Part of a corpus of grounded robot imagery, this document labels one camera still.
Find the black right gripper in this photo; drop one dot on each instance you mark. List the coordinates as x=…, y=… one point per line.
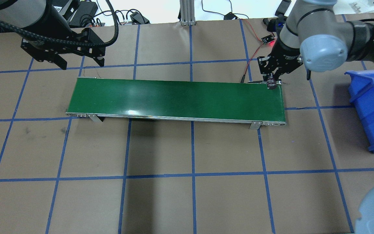
x=284, y=52

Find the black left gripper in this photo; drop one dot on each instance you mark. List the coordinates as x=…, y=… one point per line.
x=58, y=19

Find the dark brown cylindrical capacitor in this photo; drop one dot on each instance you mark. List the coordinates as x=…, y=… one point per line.
x=271, y=81

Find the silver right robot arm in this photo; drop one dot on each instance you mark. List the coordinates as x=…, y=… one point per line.
x=311, y=36

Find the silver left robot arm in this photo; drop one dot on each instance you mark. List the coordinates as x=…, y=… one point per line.
x=24, y=12

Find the small red-lit controller board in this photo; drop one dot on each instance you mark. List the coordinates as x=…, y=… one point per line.
x=268, y=40

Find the green conveyor belt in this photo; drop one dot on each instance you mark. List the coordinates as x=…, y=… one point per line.
x=244, y=103

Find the aluminium frame post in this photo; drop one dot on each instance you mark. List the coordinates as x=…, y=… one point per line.
x=187, y=13

